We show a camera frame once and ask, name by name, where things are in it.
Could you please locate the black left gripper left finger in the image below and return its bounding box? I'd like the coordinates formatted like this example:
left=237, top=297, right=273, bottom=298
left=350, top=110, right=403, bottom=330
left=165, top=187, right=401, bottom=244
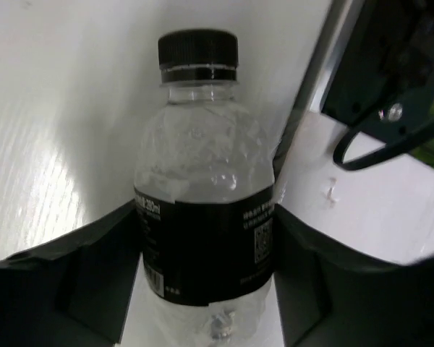
left=0, top=203, right=141, bottom=346

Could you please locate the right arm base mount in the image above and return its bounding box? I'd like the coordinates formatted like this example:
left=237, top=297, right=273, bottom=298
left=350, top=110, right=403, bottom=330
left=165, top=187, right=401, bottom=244
left=321, top=0, right=434, bottom=171

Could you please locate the black-label black-cap bottle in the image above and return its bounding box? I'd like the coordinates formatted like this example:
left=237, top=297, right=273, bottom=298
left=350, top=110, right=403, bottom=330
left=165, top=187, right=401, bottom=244
left=134, top=28, right=274, bottom=346

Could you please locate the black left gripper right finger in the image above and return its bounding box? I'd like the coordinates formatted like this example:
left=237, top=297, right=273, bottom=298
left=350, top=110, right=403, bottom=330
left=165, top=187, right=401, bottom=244
left=273, top=206, right=434, bottom=346

